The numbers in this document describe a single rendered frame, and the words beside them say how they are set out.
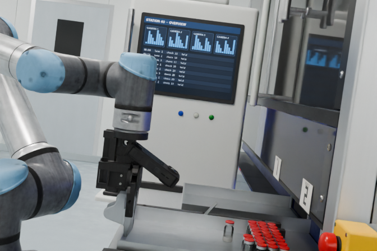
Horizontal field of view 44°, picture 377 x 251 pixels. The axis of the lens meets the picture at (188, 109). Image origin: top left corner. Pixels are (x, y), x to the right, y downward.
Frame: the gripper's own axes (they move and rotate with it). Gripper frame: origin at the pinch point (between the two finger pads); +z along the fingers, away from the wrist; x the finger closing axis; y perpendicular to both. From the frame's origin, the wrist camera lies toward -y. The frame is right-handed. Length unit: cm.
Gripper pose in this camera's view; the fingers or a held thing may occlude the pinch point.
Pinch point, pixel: (129, 230)
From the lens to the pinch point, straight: 98.1
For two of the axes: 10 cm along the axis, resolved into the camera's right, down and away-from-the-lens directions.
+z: -1.2, 9.9, 0.5
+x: -0.1, 0.5, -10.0
